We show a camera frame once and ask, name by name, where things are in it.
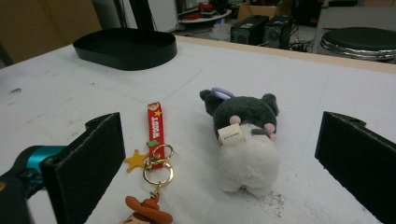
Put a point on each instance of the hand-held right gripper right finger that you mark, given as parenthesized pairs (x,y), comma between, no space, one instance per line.
(358,161)

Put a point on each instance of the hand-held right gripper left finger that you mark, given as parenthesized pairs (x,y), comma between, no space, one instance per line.
(84,168)

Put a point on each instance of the grey and white plush toy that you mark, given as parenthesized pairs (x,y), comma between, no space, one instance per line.
(249,155)

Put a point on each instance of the black stand with tray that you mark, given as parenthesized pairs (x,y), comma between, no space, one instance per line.
(124,53)

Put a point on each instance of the black round stool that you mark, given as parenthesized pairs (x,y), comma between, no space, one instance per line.
(361,39)

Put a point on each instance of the grey metal desk leg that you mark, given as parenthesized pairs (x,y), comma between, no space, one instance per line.
(320,28)

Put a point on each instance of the white table mat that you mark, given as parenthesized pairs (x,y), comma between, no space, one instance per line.
(249,71)

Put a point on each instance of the black computer tower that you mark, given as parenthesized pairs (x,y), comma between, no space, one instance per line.
(249,29)
(277,31)

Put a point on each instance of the brown cardboard box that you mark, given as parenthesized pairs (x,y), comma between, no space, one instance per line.
(257,11)

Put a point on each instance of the clear plastic bag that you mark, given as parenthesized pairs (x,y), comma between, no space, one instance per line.
(221,31)

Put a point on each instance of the white round table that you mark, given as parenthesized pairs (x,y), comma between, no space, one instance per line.
(205,18)

